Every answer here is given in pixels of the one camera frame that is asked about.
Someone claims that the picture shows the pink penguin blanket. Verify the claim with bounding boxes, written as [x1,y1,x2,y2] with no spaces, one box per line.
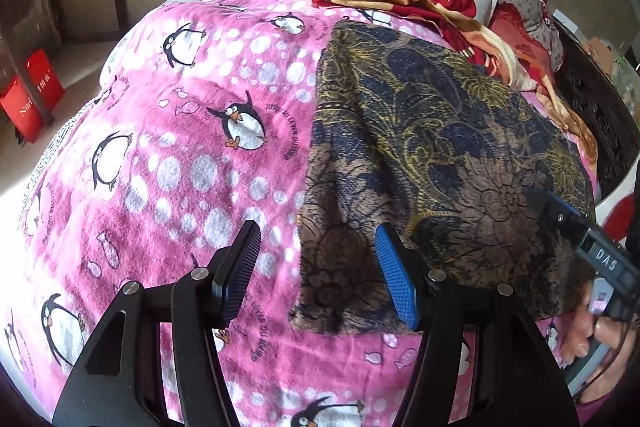
[0,0,601,427]

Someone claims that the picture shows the red gift bag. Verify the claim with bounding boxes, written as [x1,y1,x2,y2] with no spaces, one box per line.
[1,76,43,143]
[26,49,65,110]

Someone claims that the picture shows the red cloth on chair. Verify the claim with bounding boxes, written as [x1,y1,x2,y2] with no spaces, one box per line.
[603,194,636,242]

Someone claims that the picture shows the dark carved wooden headboard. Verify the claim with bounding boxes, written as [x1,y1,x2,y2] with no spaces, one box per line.
[554,22,639,199]

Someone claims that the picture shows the white upholstered chair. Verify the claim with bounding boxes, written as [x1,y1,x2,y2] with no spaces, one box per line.
[596,161,639,227]

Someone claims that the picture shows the red gift bag front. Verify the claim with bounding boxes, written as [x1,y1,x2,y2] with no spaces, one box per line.
[1,76,43,143]

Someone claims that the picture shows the dark floral patterned garment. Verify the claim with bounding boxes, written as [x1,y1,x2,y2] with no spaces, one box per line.
[290,20,594,335]

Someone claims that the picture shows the red gift bag rear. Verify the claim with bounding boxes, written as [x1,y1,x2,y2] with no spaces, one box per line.
[26,49,65,110]

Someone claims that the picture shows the person's right hand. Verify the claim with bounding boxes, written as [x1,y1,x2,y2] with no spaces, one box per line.
[560,281,640,405]

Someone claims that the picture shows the red yellow crumpled blanket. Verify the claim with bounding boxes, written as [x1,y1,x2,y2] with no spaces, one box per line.
[312,0,598,176]

